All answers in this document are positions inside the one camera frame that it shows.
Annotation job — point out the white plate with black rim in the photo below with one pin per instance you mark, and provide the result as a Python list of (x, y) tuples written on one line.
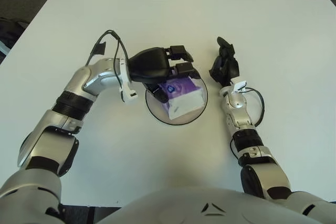
[(155, 106)]

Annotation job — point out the purple tissue paper pack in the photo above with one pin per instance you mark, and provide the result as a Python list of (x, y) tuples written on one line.
[(183, 100)]

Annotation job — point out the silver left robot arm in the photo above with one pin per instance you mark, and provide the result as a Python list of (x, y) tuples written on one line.
[(92, 79)]

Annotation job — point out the grey robot torso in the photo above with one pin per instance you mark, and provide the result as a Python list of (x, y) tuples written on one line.
[(183, 208)]

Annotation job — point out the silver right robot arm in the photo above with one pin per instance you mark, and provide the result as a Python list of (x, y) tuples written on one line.
[(240, 119)]

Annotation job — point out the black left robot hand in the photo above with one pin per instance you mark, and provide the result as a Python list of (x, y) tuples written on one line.
[(149, 64)]

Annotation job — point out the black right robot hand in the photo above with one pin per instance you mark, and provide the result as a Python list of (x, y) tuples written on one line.
[(231, 68)]

